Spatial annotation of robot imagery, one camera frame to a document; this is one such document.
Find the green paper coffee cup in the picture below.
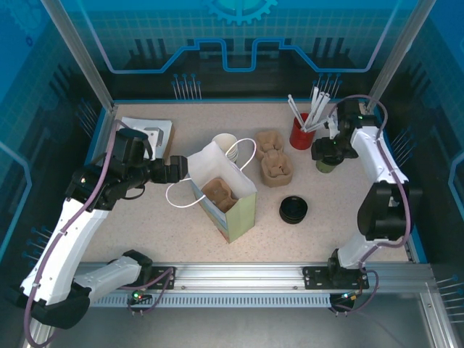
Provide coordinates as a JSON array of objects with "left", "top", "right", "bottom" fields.
[{"left": 315, "top": 159, "right": 340, "bottom": 175}]

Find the brown pulp cup carrier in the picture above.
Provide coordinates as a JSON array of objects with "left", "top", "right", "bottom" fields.
[{"left": 201, "top": 177, "right": 239, "bottom": 214}]

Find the stack of white napkins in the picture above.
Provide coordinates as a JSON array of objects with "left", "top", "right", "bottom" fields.
[{"left": 121, "top": 116, "right": 172, "bottom": 146}]

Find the white and green paper bag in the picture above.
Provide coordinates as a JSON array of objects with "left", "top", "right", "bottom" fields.
[{"left": 165, "top": 137, "right": 258, "bottom": 244}]

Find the red straw holder cup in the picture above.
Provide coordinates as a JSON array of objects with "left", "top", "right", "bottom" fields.
[{"left": 289, "top": 112, "right": 317, "bottom": 150}]

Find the stack of white paper cups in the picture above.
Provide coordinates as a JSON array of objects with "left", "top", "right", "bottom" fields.
[{"left": 212, "top": 133, "right": 239, "bottom": 162}]

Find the stack of pulp cup carriers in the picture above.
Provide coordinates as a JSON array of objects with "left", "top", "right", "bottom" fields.
[{"left": 254, "top": 130, "right": 294, "bottom": 189}]

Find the stack of black cup lids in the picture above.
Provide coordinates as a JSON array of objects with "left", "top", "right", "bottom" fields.
[{"left": 278, "top": 195, "right": 309, "bottom": 225}]

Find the left small LED connector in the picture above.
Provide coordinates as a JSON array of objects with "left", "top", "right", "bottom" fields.
[{"left": 132, "top": 286, "right": 153, "bottom": 302}]

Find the grey metal front panel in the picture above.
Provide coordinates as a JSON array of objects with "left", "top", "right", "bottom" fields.
[{"left": 21, "top": 282, "right": 457, "bottom": 348}]

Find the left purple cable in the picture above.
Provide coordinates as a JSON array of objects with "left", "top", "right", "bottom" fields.
[{"left": 23, "top": 119, "right": 177, "bottom": 347}]

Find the left black mount plate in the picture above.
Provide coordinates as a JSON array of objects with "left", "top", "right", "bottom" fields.
[{"left": 110, "top": 265, "right": 178, "bottom": 291}]

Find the black mount plate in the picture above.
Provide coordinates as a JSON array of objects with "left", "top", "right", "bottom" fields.
[
  {"left": 302, "top": 265, "right": 370, "bottom": 290},
  {"left": 110, "top": 265, "right": 178, "bottom": 291}
]

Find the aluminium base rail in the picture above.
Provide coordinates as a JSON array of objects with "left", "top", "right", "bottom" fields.
[{"left": 49, "top": 261, "right": 432, "bottom": 291}]

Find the right aluminium frame post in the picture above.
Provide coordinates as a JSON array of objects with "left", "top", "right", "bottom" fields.
[{"left": 364, "top": 0, "right": 438, "bottom": 112}]

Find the aluminium frame post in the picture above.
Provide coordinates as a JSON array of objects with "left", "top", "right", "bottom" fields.
[
  {"left": 40, "top": 0, "right": 117, "bottom": 112},
  {"left": 364, "top": 0, "right": 438, "bottom": 112}
]

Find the left aluminium frame post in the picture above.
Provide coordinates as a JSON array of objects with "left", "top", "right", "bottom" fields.
[{"left": 40, "top": 0, "right": 117, "bottom": 112}]

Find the right black mount plate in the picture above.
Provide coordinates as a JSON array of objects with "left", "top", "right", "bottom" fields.
[{"left": 302, "top": 265, "right": 370, "bottom": 290}]

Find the slotted grey cable duct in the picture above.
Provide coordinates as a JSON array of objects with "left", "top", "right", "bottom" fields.
[{"left": 57, "top": 293, "right": 333, "bottom": 309}]

